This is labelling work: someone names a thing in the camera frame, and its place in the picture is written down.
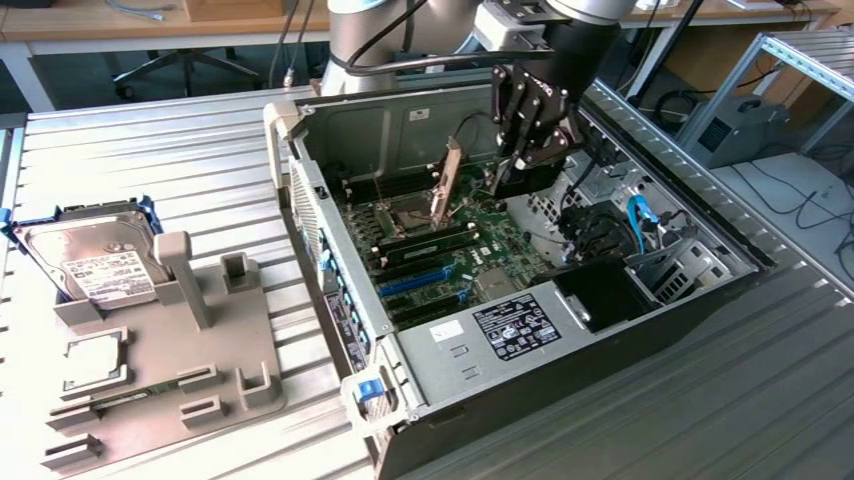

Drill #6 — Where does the silver power supply unit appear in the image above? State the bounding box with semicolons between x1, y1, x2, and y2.
396;279;595;416

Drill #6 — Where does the wooden desk with grey leg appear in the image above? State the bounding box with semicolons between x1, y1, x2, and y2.
616;0;842;101

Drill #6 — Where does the blue expansion slot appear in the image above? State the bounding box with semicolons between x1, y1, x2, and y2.
377;266;447;297

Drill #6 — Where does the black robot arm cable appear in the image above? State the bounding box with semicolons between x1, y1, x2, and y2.
329;0;555;76

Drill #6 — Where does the blue disk wire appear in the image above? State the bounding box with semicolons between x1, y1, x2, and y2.
626;194;654;257

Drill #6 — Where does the grey cable on desk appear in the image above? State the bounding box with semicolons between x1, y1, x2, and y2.
104;0;165;24

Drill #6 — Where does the grey parts rack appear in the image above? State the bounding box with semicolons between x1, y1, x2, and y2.
39;230;288;471

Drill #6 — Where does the brown wooden box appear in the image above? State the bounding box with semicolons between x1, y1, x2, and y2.
183;0;281;24

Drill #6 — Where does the black office chair base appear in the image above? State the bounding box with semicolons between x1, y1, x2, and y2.
109;47;265;99

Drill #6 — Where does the black installed RAM stick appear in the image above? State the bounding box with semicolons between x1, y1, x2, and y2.
383;233;479;266
377;224;470;252

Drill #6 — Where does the white power supply sticker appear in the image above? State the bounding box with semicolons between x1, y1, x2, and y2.
430;319;468;344

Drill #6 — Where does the coiled black cable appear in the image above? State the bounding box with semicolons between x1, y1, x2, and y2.
655;88;702;126

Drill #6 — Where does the metal drive cage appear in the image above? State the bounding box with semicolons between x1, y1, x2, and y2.
519;82;642;216

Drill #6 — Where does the silver hard disk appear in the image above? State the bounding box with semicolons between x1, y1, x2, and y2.
12;209;165;311

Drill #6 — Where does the grey equipment box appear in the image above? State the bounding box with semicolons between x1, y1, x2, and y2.
692;94;795;169

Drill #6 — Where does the long wooden desk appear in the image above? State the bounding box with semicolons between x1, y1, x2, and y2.
0;0;332;114

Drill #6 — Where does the aluminium slat table frame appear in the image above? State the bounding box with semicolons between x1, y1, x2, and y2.
676;27;854;156

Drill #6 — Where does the black rear case label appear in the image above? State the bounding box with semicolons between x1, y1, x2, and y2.
323;292;349;354

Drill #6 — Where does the CPU socket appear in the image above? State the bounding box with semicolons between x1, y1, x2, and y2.
376;192;439;236

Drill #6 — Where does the black looped case cable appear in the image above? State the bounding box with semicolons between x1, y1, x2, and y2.
456;112;503;161

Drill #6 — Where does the black wire bundle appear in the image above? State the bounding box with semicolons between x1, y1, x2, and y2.
559;202;632;262

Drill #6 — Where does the open grey PC case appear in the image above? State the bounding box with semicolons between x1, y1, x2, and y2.
263;59;779;480

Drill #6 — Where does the square chipset heatsink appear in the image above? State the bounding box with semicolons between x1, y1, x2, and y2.
476;272;522;304

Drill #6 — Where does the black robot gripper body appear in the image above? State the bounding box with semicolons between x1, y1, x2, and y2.
512;22;619;119

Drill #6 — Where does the black power supply label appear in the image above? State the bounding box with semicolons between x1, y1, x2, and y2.
471;293;559;361

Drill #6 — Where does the metal disk bay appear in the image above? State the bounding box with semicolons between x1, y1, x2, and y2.
626;234;759;306

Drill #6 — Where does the green motherboard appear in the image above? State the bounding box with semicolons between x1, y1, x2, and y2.
339;164;575;331

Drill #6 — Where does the black plastic shroud box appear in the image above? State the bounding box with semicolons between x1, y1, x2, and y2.
552;257;659;334

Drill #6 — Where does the silver CPU chip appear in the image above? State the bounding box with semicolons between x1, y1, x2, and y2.
63;334;128;391

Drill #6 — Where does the graphics card with metal bracket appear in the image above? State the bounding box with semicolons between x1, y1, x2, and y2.
430;137;566;231

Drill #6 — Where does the black floor cable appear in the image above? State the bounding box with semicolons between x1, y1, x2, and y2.
730;144;854;261

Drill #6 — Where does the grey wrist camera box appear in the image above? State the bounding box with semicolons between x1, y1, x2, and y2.
474;0;556;55

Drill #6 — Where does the black expansion slot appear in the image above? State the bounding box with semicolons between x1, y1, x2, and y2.
385;292;468;324

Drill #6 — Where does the hanging cable with plug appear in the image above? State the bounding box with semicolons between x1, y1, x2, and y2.
273;0;315;89

